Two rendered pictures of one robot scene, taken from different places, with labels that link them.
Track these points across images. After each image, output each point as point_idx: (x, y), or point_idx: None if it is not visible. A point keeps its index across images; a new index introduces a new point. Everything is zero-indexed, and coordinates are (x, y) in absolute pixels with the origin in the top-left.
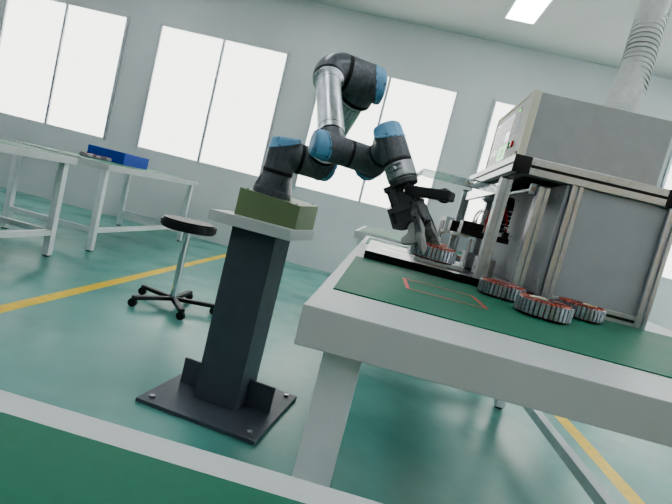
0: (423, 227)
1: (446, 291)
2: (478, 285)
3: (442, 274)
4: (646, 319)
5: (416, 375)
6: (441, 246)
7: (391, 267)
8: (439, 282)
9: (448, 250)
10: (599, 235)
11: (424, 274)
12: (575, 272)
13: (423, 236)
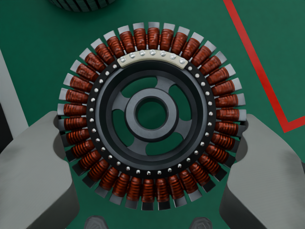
0: (253, 180)
1: (287, 32)
2: (100, 1)
3: (0, 120)
4: None
5: None
6: (76, 104)
7: (140, 216)
8: (154, 84)
9: (198, 42)
10: None
11: (70, 148)
12: None
13: (274, 141)
